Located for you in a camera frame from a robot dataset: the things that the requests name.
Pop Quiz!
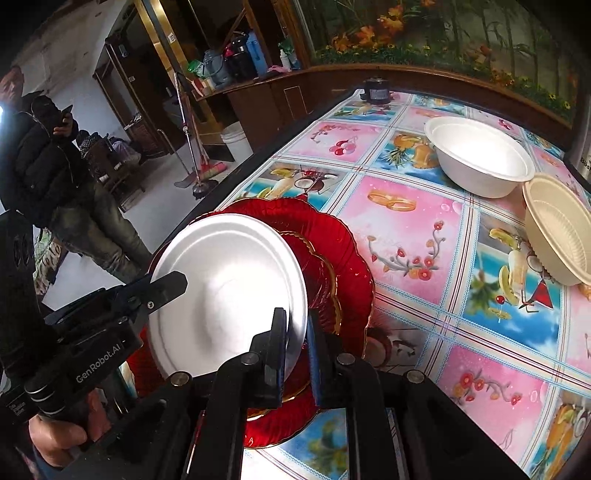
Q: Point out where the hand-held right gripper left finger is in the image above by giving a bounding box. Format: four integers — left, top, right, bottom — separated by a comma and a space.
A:
83, 308, 289, 480

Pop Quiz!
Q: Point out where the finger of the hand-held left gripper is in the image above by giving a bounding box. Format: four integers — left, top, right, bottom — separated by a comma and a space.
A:
105, 271, 188, 325

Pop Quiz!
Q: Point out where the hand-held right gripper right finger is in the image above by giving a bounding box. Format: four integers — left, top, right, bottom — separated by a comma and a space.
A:
307, 310, 532, 480

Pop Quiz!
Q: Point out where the white foam plate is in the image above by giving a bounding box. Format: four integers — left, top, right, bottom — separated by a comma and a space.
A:
148, 213, 309, 385

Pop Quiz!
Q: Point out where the small red gold-rimmed plate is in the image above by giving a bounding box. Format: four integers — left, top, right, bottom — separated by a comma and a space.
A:
245, 228, 345, 422

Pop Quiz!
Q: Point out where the large red glass plate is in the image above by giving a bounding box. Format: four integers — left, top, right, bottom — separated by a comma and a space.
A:
127, 196, 376, 449

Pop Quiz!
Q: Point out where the white foam bowl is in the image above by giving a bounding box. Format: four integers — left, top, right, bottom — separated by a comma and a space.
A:
424, 116, 536, 199

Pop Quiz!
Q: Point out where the cream ribbed plastic bowl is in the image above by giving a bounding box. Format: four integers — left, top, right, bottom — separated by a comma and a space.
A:
523, 173, 591, 288

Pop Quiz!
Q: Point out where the person's left hand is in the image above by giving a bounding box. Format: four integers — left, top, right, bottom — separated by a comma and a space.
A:
28, 405, 94, 470

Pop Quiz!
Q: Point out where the pink broom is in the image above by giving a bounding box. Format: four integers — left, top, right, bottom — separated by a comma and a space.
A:
191, 120, 228, 182

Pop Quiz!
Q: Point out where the white bucket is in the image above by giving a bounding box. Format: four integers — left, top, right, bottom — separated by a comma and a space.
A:
221, 121, 254, 163

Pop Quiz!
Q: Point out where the black rimmed table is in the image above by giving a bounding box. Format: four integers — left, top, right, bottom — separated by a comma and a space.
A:
198, 85, 591, 480

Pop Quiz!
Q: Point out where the wooden cabinet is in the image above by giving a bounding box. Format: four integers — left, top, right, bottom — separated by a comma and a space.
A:
191, 64, 578, 154

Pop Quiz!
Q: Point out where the grey-blue kettle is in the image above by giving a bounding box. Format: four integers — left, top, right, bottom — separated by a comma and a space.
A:
203, 50, 234, 89

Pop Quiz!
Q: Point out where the black kettle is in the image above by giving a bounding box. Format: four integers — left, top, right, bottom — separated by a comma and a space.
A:
224, 32, 257, 82

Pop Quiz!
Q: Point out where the blue water jug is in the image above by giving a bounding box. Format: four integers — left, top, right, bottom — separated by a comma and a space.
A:
245, 31, 269, 77

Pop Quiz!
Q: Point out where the small black device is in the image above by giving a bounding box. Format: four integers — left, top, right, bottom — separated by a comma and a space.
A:
360, 78, 393, 103

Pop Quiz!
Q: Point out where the stainless steel thermos flask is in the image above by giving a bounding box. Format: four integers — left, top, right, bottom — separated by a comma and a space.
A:
573, 69, 591, 182

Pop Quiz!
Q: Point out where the glass cabinet with artificial flowers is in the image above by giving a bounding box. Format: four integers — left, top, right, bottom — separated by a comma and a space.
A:
291, 0, 583, 126

